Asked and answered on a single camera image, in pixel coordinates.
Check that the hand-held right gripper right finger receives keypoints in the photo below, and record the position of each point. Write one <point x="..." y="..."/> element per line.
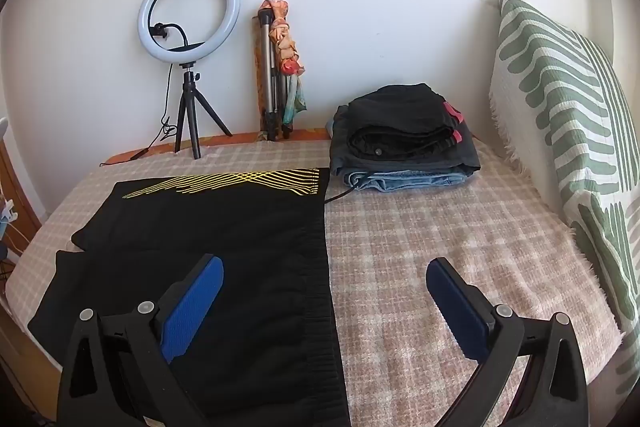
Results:
<point x="457" y="307"/>

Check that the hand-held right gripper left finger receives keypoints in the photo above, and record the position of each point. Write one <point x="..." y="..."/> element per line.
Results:
<point x="192" y="307"/>

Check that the black pants with yellow print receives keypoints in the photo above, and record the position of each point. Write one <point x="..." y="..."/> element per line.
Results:
<point x="260" y="257"/>

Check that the folded dark grey pants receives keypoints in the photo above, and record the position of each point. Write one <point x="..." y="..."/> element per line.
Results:
<point x="465" y="157"/>

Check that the folded black pants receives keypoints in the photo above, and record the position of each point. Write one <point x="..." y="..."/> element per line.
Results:
<point x="395" y="117"/>

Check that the pink plaid blanket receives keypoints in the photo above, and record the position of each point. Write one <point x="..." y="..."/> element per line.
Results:
<point x="425" y="237"/>

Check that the folded blue jeans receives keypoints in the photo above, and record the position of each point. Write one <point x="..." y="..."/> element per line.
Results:
<point x="400" y="181"/>

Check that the small black tripod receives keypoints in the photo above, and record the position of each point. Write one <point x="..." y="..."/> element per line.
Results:
<point x="189" y="107"/>

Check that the wooden furniture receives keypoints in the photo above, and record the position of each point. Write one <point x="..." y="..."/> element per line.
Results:
<point x="17" y="187"/>

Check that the green and white patterned pillow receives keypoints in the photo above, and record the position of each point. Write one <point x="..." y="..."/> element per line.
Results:
<point x="565" y="107"/>

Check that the folded silver tripod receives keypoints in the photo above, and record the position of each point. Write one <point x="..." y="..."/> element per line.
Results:
<point x="268" y="72"/>

